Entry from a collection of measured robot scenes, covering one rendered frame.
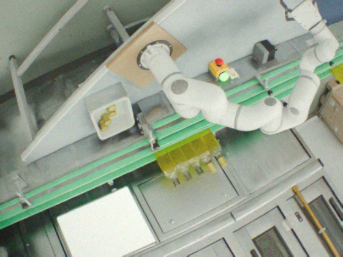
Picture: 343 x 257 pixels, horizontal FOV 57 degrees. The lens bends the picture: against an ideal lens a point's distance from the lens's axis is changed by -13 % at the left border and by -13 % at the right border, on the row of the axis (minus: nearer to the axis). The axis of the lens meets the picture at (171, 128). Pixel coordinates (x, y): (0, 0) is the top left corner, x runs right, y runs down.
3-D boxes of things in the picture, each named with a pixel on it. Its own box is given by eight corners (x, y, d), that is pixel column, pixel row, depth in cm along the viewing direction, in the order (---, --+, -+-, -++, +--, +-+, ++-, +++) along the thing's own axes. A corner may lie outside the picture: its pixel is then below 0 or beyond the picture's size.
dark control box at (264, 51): (252, 53, 176) (262, 64, 172) (254, 43, 169) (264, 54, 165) (264, 48, 178) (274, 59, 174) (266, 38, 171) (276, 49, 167)
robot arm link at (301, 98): (278, 65, 121) (278, 88, 134) (253, 109, 115) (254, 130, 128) (318, 82, 114) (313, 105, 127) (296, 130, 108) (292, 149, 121)
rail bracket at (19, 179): (18, 177, 156) (30, 217, 146) (3, 162, 142) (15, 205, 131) (26, 173, 157) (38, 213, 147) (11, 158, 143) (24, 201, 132)
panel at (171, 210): (55, 218, 165) (80, 277, 149) (52, 216, 163) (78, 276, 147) (212, 145, 184) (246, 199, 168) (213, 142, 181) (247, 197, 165)
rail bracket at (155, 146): (143, 139, 165) (155, 161, 159) (139, 120, 151) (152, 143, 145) (149, 136, 166) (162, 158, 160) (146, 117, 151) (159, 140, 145)
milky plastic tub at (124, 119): (94, 126, 161) (100, 141, 157) (82, 98, 142) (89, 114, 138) (128, 111, 165) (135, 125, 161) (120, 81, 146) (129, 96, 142)
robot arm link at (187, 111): (165, 95, 137) (185, 126, 130) (155, 77, 126) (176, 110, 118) (187, 82, 137) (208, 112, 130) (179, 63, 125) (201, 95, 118)
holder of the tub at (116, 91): (96, 131, 166) (102, 144, 162) (82, 97, 142) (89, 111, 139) (128, 116, 170) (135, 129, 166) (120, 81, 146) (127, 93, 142)
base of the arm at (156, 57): (130, 54, 133) (147, 82, 125) (156, 34, 130) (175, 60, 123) (149, 71, 146) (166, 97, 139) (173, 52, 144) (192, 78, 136)
